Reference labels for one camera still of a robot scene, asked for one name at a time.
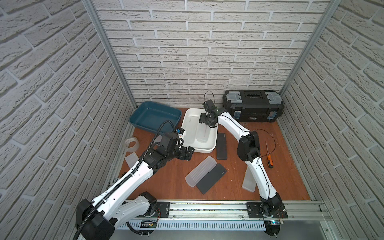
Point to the black pencil case front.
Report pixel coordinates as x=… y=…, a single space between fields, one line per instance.
x=211 y=178

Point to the ribbed translucent pencil case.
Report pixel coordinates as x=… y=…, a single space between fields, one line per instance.
x=200 y=171

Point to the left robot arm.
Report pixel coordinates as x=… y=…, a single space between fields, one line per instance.
x=98 y=219

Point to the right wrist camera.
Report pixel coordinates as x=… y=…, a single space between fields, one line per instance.
x=209 y=106

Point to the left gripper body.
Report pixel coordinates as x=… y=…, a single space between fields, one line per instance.
x=184 y=153

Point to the translucent case red content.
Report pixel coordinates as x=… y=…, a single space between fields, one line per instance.
x=203 y=133

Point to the orange handled screwdriver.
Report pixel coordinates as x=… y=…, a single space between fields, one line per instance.
x=269 y=158

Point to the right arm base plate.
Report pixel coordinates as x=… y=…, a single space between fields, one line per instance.
x=262 y=210

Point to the black pencil case upright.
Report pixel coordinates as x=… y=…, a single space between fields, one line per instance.
x=221 y=146

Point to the teal storage bin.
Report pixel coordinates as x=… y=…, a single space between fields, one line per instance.
x=150 y=115

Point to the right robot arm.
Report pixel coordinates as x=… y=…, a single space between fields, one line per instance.
x=248 y=150

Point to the white storage bin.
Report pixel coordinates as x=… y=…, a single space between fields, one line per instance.
x=190 y=124

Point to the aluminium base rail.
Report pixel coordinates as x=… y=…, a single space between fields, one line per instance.
x=242 y=210

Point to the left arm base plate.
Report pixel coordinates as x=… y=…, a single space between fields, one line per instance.
x=160 y=210

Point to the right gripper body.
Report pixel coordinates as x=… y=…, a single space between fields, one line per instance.
x=206 y=118

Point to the clear tape roll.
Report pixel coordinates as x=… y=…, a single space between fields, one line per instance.
x=132 y=144

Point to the black plastic toolbox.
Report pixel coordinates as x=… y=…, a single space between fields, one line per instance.
x=253 y=105

